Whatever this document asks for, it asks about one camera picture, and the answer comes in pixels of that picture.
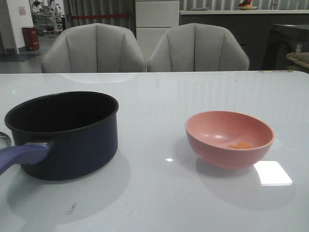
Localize pink bowl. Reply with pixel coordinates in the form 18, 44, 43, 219
185, 111, 275, 170

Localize orange ham slices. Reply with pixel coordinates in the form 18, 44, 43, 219
227, 142, 253, 149

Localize glass lid with blue knob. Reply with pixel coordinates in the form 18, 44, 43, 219
0, 132, 12, 149

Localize right grey armchair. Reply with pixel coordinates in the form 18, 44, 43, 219
147, 23, 250, 72

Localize grey armchair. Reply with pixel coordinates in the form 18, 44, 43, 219
41, 23, 146, 73
147, 23, 250, 72

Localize dark blue saucepan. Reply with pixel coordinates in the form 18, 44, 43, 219
0, 91, 119, 181

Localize left grey armchair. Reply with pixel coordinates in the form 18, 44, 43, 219
41, 23, 146, 73

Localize white drawer cabinet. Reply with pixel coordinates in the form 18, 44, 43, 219
135, 0, 180, 59

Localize grey counter with white top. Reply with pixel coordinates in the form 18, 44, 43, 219
180, 10, 309, 70

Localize coloured sticker strip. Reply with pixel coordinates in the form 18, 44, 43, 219
257, 70, 294, 73

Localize fruit plate on counter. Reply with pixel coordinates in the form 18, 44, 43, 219
237, 0, 258, 10

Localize red bin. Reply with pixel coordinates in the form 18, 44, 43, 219
22, 27, 40, 51

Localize dark appliance at right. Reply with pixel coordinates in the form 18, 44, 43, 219
262, 24, 309, 70

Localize beige cushion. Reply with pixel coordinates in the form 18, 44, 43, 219
286, 52, 309, 73

